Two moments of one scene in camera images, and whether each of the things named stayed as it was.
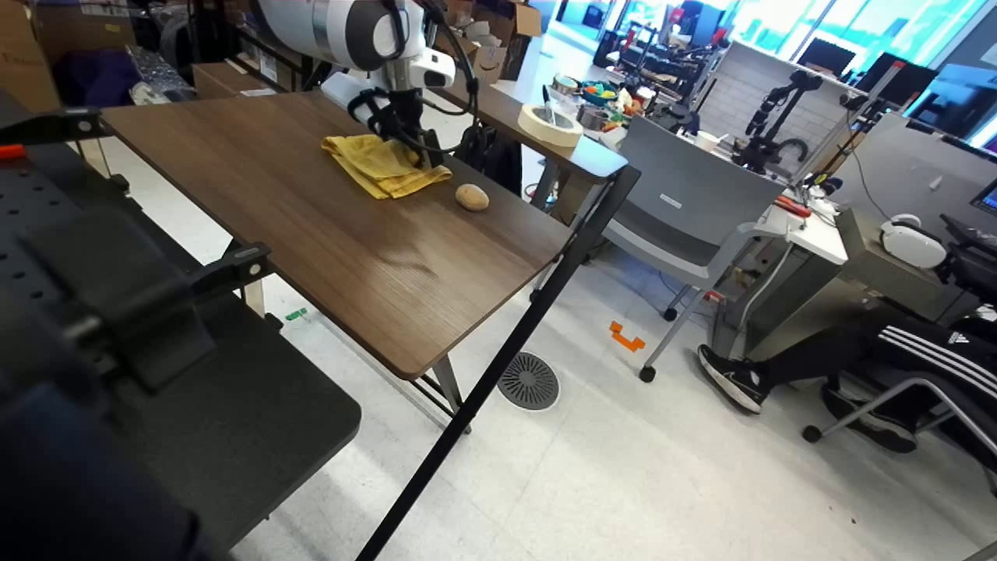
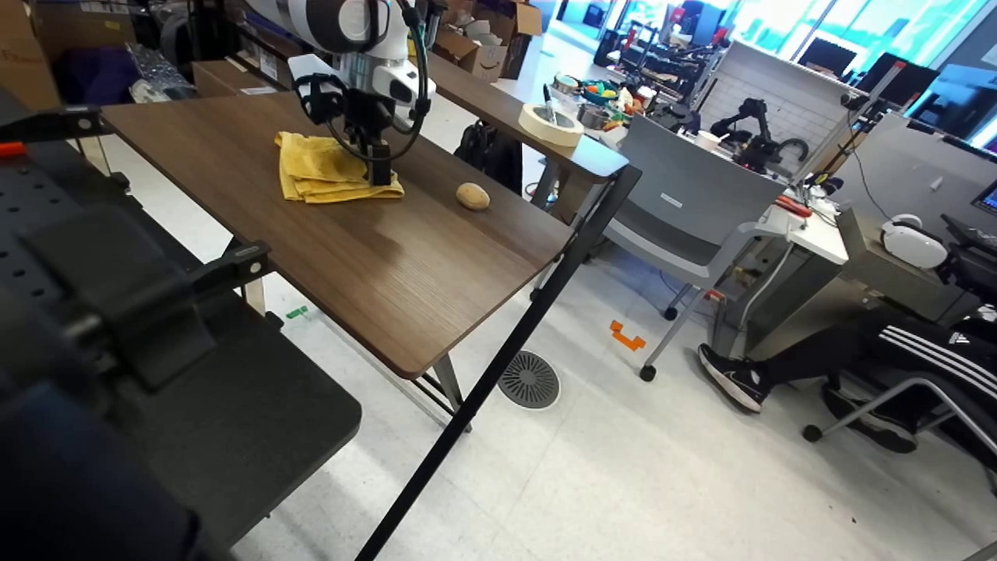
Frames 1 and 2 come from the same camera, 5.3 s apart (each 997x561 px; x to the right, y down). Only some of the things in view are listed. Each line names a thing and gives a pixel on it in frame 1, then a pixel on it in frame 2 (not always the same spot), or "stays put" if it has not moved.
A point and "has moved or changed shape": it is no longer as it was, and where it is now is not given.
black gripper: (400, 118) to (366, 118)
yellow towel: (385, 166) has moved or changed shape
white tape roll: (564, 137) stays put
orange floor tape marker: (638, 343) stays put
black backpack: (492, 155) stays put
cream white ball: (473, 196) stays put
